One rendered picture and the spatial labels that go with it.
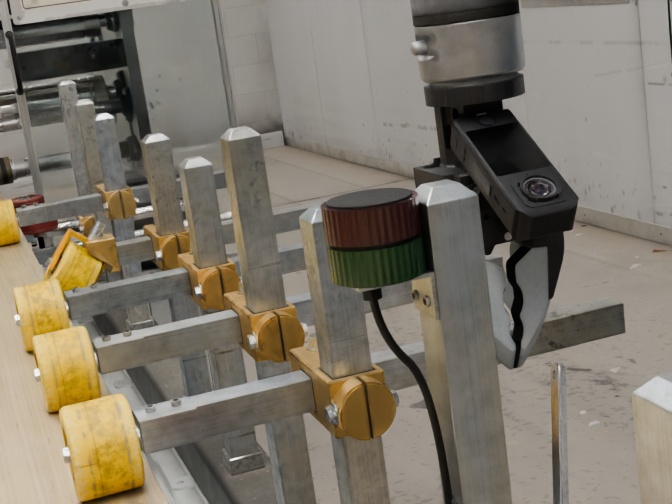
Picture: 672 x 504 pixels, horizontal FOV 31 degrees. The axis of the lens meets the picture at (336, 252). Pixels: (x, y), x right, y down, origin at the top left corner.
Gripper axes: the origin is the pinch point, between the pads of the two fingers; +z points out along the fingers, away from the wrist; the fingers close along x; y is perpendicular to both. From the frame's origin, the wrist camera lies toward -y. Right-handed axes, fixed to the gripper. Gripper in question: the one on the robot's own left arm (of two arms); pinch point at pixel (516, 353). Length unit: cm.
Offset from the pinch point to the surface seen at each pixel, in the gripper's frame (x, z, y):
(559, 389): -0.1, 0.9, -6.3
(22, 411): 35, 10, 47
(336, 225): 15.1, -14.3, -10.1
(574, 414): -111, 101, 214
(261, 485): 9, 31, 59
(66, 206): 20, 5, 144
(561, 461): 1.2, 5.3, -8.0
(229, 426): 18.7, 7.1, 18.8
